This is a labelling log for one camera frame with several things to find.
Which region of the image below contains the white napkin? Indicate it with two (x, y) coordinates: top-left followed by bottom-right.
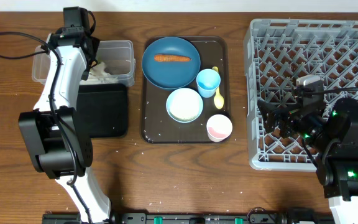
(80, 62), (117, 85)

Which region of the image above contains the pink cup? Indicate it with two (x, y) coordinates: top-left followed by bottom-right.
(206, 114), (233, 142)

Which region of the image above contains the light blue cup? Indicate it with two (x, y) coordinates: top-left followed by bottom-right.
(196, 68), (221, 98)

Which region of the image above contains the orange carrot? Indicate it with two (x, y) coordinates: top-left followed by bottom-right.
(154, 54), (191, 62)

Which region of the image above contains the light blue rice bowl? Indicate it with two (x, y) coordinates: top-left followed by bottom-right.
(166, 88), (203, 123)

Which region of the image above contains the dark blue plate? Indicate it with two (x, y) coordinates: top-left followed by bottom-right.
(142, 37), (201, 90)

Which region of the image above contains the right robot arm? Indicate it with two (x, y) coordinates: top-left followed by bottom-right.
(257, 96), (358, 223)

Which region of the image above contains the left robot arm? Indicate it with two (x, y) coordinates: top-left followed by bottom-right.
(19, 7), (111, 223)

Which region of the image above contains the grey dishwasher rack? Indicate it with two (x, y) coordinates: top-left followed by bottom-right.
(243, 19), (358, 172)

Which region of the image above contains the clear plastic bin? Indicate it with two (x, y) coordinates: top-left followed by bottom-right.
(32, 40), (135, 87)

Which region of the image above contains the yellow plastic spoon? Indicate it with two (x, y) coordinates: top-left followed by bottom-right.
(212, 67), (224, 110)

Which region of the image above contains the black tray bin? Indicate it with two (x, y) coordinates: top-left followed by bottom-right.
(76, 83), (129, 138)

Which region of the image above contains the dark brown serving tray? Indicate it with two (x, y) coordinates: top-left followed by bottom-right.
(140, 36), (231, 144)

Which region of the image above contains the left black cable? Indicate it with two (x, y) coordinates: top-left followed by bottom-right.
(0, 30), (88, 224)

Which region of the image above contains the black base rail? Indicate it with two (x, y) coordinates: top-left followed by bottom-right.
(41, 211), (335, 224)

